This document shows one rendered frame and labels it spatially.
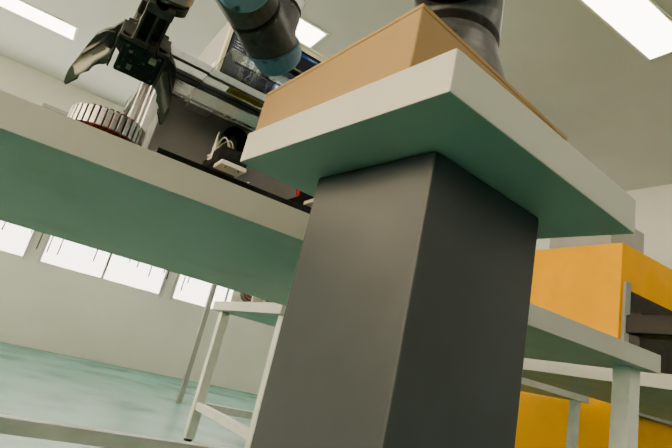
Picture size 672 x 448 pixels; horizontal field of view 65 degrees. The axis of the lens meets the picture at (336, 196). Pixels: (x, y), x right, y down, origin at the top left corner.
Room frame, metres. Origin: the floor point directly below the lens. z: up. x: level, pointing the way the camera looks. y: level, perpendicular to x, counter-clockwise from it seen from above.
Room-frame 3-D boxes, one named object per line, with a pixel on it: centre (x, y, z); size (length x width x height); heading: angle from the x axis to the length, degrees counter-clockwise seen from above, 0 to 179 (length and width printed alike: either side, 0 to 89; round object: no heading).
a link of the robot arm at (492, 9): (0.56, -0.10, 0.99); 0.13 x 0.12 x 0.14; 159
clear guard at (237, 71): (1.08, 0.22, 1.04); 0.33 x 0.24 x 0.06; 29
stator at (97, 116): (0.76, 0.37, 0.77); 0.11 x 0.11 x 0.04
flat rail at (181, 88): (1.22, 0.17, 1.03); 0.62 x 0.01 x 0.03; 119
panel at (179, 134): (1.36, 0.24, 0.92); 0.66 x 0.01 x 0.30; 119
